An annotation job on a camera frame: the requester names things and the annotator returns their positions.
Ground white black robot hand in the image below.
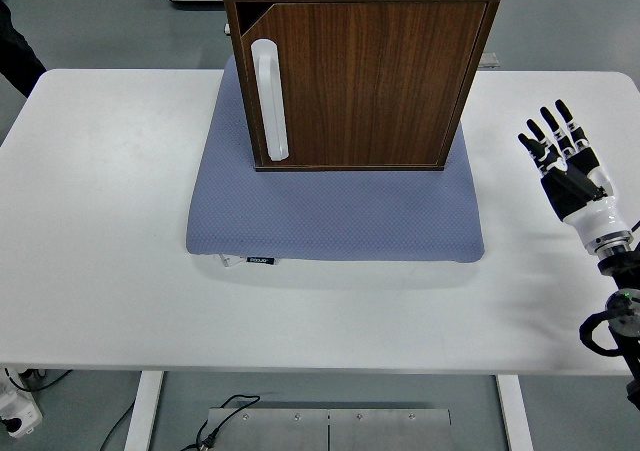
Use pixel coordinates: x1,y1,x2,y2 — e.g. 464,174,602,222
517,99,629,253

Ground brown wooden cabinet door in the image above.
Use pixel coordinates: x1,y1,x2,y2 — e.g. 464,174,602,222
238,1,489,167

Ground white door handle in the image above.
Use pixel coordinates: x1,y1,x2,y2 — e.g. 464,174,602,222
249,38,291,164

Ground white table leg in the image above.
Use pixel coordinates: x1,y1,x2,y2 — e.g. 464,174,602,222
123,370,165,451
496,373,534,451

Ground blue textured mat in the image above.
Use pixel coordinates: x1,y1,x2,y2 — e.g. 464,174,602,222
185,53,487,267

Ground grey metal plate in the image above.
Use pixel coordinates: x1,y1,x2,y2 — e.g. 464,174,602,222
328,408,452,451
207,406,330,451

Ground person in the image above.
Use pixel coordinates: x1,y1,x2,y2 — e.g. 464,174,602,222
0,0,48,97

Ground white power strip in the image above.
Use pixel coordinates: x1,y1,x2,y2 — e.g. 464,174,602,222
0,388,44,439

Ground black cable with plug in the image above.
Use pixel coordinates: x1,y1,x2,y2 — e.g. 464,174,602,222
179,393,262,451

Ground black power strip cable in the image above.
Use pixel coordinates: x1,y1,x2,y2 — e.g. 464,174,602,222
4,366,74,393

